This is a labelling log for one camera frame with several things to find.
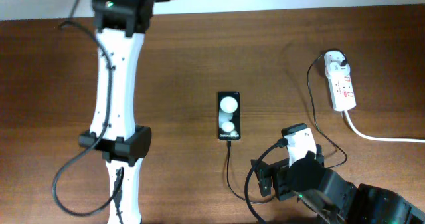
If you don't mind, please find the black usb charging cable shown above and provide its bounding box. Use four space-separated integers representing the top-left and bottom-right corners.
226 47 349 205

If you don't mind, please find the black samsung galaxy phone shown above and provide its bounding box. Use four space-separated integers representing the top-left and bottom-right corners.
218 91 242 140

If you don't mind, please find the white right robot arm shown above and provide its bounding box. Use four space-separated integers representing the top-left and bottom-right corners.
248 145 424 224

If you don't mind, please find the white usb charger adapter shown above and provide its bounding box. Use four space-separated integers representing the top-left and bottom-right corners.
325 59 351 79

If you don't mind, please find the white power strip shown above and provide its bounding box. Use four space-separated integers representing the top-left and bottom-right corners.
324 51 356 112

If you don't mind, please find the white power strip cord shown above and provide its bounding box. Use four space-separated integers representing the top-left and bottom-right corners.
341 109 425 144

